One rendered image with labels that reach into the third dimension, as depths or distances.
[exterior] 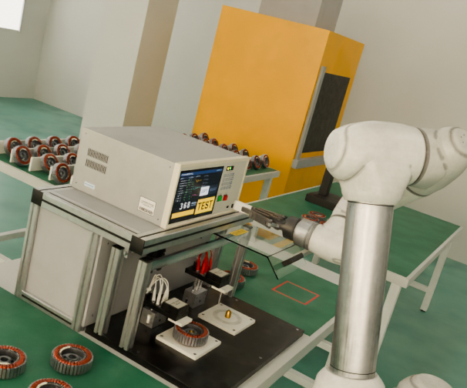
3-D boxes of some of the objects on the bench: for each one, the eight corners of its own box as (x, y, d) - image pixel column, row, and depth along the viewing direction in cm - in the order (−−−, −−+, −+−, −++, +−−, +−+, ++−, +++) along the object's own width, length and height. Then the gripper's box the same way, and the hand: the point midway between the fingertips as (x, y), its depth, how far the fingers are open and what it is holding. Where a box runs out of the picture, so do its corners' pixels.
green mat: (360, 295, 273) (360, 294, 273) (309, 336, 220) (310, 336, 220) (191, 221, 313) (191, 221, 313) (114, 241, 260) (115, 240, 260)
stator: (213, 340, 191) (216, 330, 191) (194, 352, 182) (197, 341, 181) (185, 325, 196) (187, 315, 195) (165, 336, 186) (167, 325, 186)
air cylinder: (165, 322, 198) (169, 307, 196) (151, 329, 191) (155, 313, 190) (152, 316, 200) (156, 300, 198) (139, 322, 193) (142, 306, 192)
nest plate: (254, 322, 214) (255, 319, 213) (234, 336, 201) (235, 332, 200) (219, 305, 220) (220, 302, 220) (197, 316, 207) (198, 313, 207)
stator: (-11, 352, 161) (-9, 339, 160) (31, 361, 162) (33, 349, 161) (-29, 375, 150) (-26, 362, 149) (16, 384, 151) (18, 372, 150)
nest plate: (220, 344, 193) (221, 341, 192) (195, 360, 180) (196, 356, 179) (183, 324, 199) (183, 321, 199) (155, 339, 186) (156, 335, 186)
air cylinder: (204, 302, 219) (207, 289, 217) (193, 308, 212) (196, 294, 211) (193, 297, 221) (196, 283, 220) (181, 302, 214) (185, 289, 213)
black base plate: (302, 336, 219) (304, 329, 218) (212, 407, 163) (213, 400, 163) (197, 283, 239) (198, 279, 238) (84, 332, 183) (85, 326, 183)
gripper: (286, 245, 185) (221, 217, 195) (302, 238, 196) (240, 212, 206) (293, 222, 183) (227, 195, 193) (309, 216, 194) (246, 192, 205)
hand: (243, 208), depth 198 cm, fingers closed
